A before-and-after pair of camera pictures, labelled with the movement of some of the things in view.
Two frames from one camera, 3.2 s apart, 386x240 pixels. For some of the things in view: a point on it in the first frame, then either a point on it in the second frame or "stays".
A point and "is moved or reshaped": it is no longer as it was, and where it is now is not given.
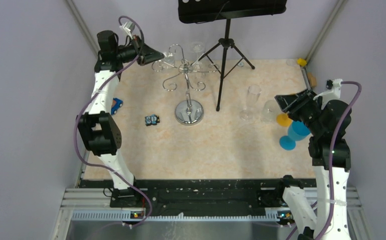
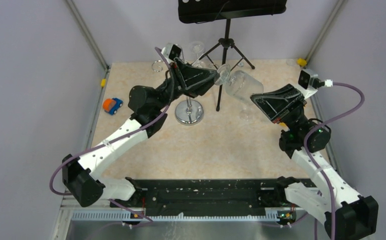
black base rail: (193, 196) stays
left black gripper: (146, 54) -> (193, 81)
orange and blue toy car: (116, 103) stays
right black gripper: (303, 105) -> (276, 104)
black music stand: (196, 11) stays
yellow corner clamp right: (302, 62) stays
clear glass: (169, 57) is moved or reshaped
